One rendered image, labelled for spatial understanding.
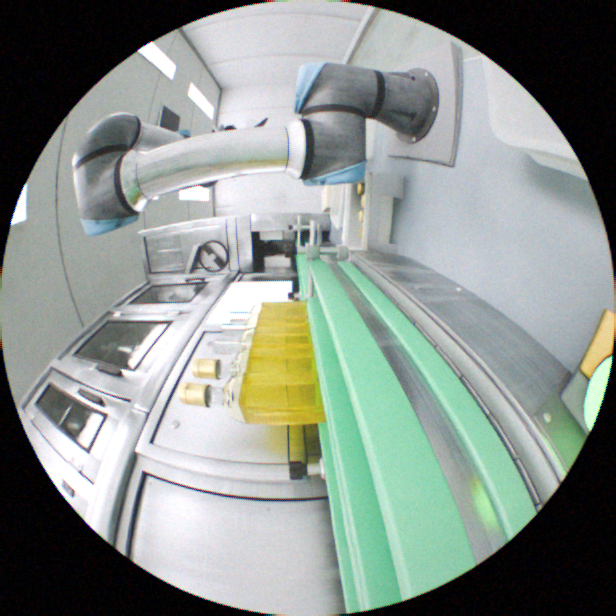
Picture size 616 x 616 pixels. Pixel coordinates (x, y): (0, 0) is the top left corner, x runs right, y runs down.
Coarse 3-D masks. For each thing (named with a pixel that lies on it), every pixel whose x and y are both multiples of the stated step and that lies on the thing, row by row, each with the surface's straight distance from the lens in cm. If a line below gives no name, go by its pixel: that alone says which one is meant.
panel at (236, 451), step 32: (192, 352) 61; (224, 384) 49; (160, 416) 49; (192, 416) 46; (224, 416) 43; (160, 448) 44; (192, 448) 42; (224, 448) 40; (256, 448) 39; (288, 448) 40; (256, 480) 37; (288, 480) 36
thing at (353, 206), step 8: (368, 176) 46; (352, 184) 61; (368, 184) 45; (352, 192) 61; (368, 192) 45; (352, 200) 61; (360, 200) 61; (368, 200) 45; (352, 208) 61; (360, 208) 61; (368, 208) 45; (344, 216) 61; (352, 216) 61; (368, 216) 45; (344, 224) 61; (352, 224) 61; (360, 224) 61; (368, 224) 46; (344, 232) 60; (352, 232) 61; (344, 240) 61; (352, 240) 61; (360, 240) 62; (352, 248) 60; (360, 248) 60
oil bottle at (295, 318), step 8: (264, 312) 41; (272, 312) 41; (280, 312) 41; (288, 312) 41; (296, 312) 41; (304, 312) 41; (248, 320) 40; (256, 320) 39; (264, 320) 38; (272, 320) 38; (280, 320) 38; (288, 320) 38; (296, 320) 38; (304, 320) 38; (248, 328) 38
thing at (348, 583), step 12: (300, 276) 82; (300, 288) 70; (324, 432) 29; (324, 444) 28; (324, 456) 28; (324, 468) 28; (336, 480) 27; (336, 492) 26; (336, 504) 26; (336, 516) 26; (336, 528) 26; (336, 540) 26; (348, 552) 27; (348, 564) 27; (348, 576) 27; (348, 588) 28; (348, 600) 28; (348, 612) 29
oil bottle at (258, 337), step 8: (256, 328) 36; (264, 328) 36; (272, 328) 36; (280, 328) 36; (288, 328) 36; (296, 328) 36; (304, 328) 36; (248, 336) 35; (256, 336) 34; (264, 336) 34; (272, 336) 34; (280, 336) 34; (288, 336) 34; (296, 336) 34; (304, 336) 34; (240, 344) 34; (248, 344) 33; (256, 344) 33; (264, 344) 33; (272, 344) 32; (280, 344) 32; (288, 344) 32; (296, 344) 32; (304, 344) 32; (312, 344) 32
